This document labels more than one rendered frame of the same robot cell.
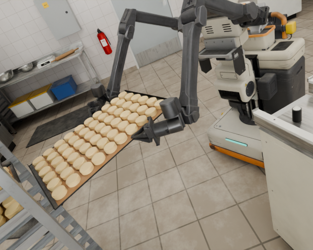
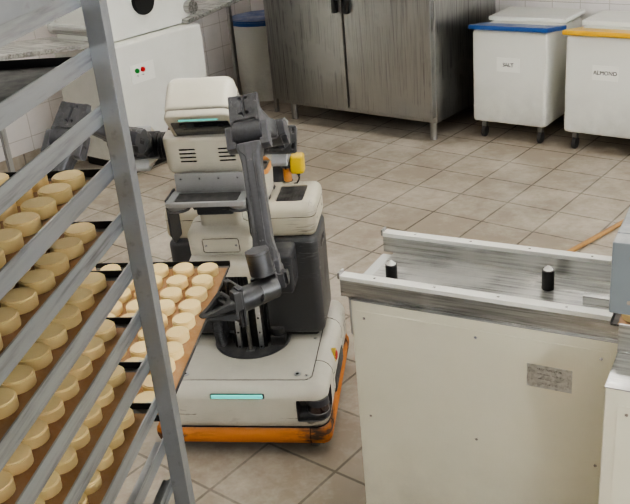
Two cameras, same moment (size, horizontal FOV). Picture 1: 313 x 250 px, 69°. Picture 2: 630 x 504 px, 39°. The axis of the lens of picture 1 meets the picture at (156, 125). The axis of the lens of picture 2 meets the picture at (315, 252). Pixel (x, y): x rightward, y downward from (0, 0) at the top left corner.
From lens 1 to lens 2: 1.51 m
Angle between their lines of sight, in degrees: 45
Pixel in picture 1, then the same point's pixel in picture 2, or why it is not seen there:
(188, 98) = (273, 250)
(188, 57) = (259, 190)
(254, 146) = (279, 394)
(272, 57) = (283, 212)
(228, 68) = (222, 231)
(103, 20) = not seen: outside the picture
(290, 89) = (318, 271)
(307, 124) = not seen: hidden behind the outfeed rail
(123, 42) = (67, 166)
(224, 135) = (205, 388)
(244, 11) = (280, 130)
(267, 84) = (289, 259)
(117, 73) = not seen: hidden behind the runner
